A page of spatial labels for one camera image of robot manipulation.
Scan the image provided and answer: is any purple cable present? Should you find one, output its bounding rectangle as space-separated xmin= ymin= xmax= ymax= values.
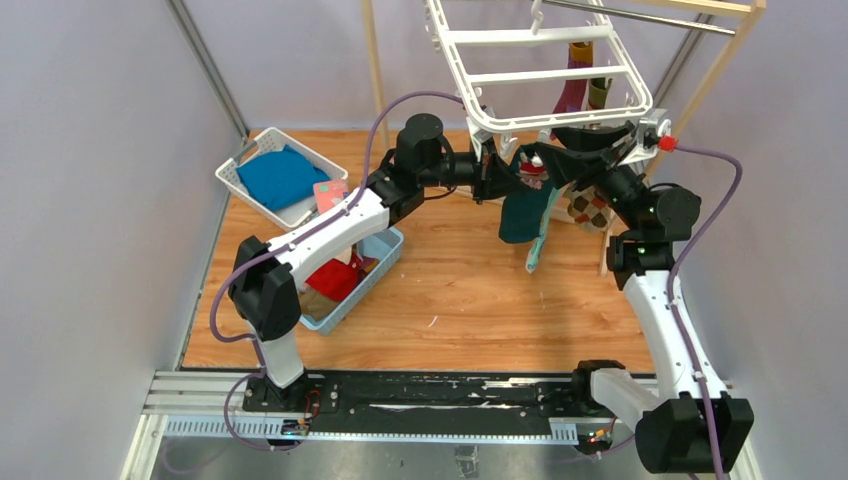
xmin=209 ymin=89 xmax=465 ymax=454
xmin=657 ymin=135 xmax=745 ymax=480

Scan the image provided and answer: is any maroon striped sock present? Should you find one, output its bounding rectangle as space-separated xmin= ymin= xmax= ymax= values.
xmin=551 ymin=40 xmax=595 ymax=142

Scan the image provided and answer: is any light blue plastic basket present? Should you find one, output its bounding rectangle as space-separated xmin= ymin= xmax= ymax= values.
xmin=300 ymin=228 xmax=405 ymax=335

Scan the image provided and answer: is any pink patterned sock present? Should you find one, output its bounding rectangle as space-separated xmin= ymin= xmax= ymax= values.
xmin=313 ymin=179 xmax=349 ymax=214

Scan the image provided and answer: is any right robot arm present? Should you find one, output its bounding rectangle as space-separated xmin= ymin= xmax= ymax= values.
xmin=533 ymin=124 xmax=754 ymax=479

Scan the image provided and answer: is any beige sock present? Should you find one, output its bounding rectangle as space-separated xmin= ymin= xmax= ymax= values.
xmin=306 ymin=253 xmax=363 ymax=302

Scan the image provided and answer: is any dark green sock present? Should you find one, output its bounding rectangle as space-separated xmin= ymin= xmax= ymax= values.
xmin=498 ymin=147 xmax=553 ymax=244

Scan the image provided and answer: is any purple striped sock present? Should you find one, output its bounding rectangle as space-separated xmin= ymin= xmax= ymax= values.
xmin=358 ymin=256 xmax=379 ymax=275

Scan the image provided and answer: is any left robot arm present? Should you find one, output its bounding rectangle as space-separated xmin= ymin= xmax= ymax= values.
xmin=224 ymin=114 xmax=522 ymax=413

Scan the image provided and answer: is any wooden drying rack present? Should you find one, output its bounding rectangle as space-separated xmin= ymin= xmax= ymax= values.
xmin=360 ymin=0 xmax=768 ymax=278

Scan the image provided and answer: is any argyle patterned sock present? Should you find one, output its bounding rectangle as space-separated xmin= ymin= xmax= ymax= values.
xmin=564 ymin=185 xmax=614 ymax=233

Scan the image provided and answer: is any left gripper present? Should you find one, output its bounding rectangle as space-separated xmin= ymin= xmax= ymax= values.
xmin=420 ymin=138 xmax=530 ymax=207

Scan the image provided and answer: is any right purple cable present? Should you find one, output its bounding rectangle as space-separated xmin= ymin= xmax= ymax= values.
xmin=657 ymin=135 xmax=745 ymax=480

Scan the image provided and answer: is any olive striped sock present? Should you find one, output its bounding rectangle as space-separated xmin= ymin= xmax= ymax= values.
xmin=587 ymin=77 xmax=613 ymax=110

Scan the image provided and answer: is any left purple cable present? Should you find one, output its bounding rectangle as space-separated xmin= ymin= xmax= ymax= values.
xmin=209 ymin=89 xmax=465 ymax=454

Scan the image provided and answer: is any white plastic basket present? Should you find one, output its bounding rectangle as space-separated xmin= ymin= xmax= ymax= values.
xmin=215 ymin=127 xmax=348 ymax=231

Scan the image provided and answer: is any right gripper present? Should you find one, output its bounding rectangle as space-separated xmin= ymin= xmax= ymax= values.
xmin=533 ymin=123 xmax=648 ymax=235

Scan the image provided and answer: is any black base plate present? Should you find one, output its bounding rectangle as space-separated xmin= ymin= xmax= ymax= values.
xmin=241 ymin=370 xmax=613 ymax=444

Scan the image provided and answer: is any teal and white sock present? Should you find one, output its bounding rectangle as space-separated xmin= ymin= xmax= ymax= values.
xmin=525 ymin=189 xmax=563 ymax=274

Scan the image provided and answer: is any white clip sock hanger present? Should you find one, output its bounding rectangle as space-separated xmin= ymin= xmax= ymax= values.
xmin=424 ymin=0 xmax=654 ymax=145

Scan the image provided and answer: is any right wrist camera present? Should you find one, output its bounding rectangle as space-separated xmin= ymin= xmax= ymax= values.
xmin=619 ymin=108 xmax=673 ymax=165

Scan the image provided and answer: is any blue cloth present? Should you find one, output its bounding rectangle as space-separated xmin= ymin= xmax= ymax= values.
xmin=237 ymin=146 xmax=330 ymax=211

